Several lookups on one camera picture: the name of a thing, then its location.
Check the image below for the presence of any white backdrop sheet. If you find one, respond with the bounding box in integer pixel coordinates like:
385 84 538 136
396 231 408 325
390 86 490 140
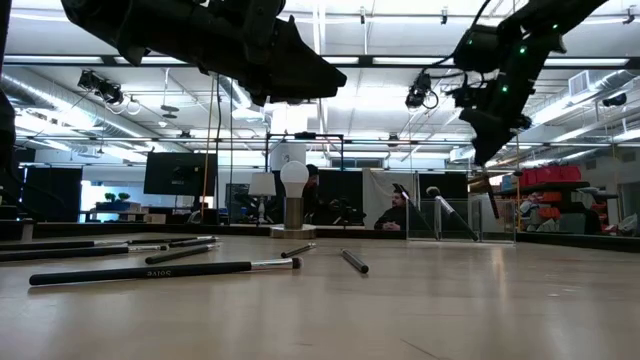
361 167 419 230

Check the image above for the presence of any grey air vent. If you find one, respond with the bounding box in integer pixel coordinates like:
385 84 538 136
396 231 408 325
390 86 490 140
568 71 590 96

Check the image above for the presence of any blue planter with green plants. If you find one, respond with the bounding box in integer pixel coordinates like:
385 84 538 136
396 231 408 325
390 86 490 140
93 191 143 213

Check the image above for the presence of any white shade table lamp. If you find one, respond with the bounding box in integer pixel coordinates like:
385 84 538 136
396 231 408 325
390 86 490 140
247 171 278 225

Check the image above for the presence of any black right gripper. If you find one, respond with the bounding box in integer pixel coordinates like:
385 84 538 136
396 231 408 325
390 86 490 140
459 34 567 167

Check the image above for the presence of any black curtain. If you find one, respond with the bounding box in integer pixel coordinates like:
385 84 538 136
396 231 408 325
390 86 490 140
24 166 84 224

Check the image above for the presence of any yellow hanging strap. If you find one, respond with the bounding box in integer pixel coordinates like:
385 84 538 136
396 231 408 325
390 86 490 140
200 79 216 217

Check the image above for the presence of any white bag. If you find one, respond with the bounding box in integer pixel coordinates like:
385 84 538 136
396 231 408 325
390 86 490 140
617 213 640 238

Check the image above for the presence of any black metal table frame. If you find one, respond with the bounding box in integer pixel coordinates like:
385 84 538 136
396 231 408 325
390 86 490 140
0 218 640 254

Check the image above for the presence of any brass lamp with white bulb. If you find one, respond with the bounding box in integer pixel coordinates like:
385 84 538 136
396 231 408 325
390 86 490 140
269 160 318 240

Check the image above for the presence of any black backdrop panel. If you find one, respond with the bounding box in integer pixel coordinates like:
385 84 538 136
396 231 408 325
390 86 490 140
418 172 470 201
272 168 365 227

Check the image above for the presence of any black overhead rig beam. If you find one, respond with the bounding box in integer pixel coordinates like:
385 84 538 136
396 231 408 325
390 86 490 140
0 53 640 70

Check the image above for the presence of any black ceiling camera cluster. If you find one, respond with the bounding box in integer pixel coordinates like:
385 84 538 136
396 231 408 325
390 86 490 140
76 69 125 107

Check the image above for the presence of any wooden side table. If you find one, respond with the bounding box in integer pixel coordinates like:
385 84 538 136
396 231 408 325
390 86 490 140
78 209 167 225

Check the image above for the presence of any black wall monitor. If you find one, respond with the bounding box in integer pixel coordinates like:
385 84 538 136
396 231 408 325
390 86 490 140
142 151 219 197

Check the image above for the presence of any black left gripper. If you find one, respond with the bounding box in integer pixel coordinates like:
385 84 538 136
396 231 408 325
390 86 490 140
144 0 348 108

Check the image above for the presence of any clear acrylic brush organizer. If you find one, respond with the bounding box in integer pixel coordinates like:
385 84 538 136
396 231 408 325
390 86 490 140
405 198 517 245

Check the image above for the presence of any black shelf unit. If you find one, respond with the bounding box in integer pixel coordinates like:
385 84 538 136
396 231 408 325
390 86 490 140
492 180 624 237

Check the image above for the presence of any person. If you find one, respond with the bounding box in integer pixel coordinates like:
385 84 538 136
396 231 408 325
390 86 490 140
373 188 410 232
302 163 327 225

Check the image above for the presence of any black makeup brush white print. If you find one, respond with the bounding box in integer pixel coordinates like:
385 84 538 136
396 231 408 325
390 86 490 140
28 256 304 288

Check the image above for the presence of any black rack frame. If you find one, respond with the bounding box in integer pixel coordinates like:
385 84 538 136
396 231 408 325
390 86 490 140
264 132 346 174

